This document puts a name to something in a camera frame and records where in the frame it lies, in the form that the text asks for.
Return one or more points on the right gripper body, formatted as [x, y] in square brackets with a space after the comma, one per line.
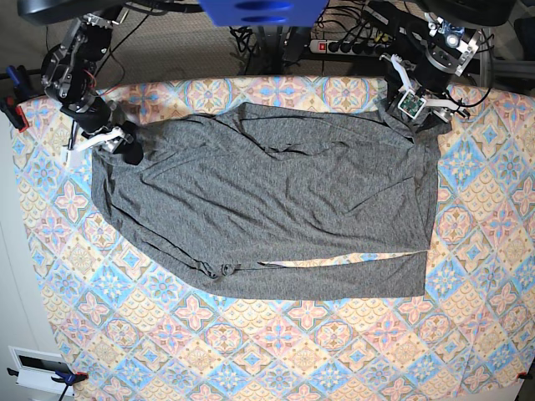
[118, 136]

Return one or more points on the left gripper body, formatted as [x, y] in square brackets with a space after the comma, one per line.
[409, 103]

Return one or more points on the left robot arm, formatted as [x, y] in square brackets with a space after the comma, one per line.
[424, 57]

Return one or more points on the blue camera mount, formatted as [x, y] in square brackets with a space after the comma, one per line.
[292, 13]

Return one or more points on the red black clamp left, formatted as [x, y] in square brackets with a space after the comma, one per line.
[23, 90]

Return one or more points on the clamp bottom right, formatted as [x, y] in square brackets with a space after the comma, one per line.
[524, 376]

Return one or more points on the grey t-shirt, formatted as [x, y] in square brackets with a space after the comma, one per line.
[271, 203]

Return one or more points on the blue clamp bottom left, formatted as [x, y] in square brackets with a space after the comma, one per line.
[67, 378]

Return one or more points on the white wall outlet box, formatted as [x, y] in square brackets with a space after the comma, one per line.
[40, 361]

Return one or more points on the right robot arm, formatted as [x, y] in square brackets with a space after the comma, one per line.
[68, 76]

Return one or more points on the white power strip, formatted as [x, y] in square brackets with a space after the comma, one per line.
[329, 49]

